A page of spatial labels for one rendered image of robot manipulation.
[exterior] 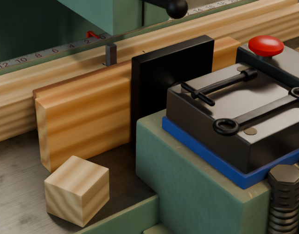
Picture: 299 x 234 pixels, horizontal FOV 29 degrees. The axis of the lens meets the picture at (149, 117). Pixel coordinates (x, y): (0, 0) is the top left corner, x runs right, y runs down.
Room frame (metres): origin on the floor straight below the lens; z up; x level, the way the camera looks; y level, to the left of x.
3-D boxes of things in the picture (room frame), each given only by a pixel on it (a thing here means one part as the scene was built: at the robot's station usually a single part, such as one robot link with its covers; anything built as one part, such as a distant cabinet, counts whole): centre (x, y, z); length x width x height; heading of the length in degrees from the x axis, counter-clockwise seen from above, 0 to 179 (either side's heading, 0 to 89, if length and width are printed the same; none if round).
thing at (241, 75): (0.41, -0.06, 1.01); 0.07 x 0.04 x 0.01; 127
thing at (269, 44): (0.45, -0.10, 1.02); 0.03 x 0.03 x 0.01
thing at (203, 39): (0.47, -0.04, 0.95); 0.09 x 0.07 x 0.09; 127
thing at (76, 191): (0.38, 0.06, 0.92); 0.04 x 0.04 x 0.03; 62
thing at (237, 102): (0.41, -0.09, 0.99); 0.13 x 0.11 x 0.06; 127
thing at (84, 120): (0.50, 0.00, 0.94); 0.23 x 0.02 x 0.07; 127
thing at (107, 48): (0.56, 0.04, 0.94); 0.01 x 0.01 x 0.05; 37
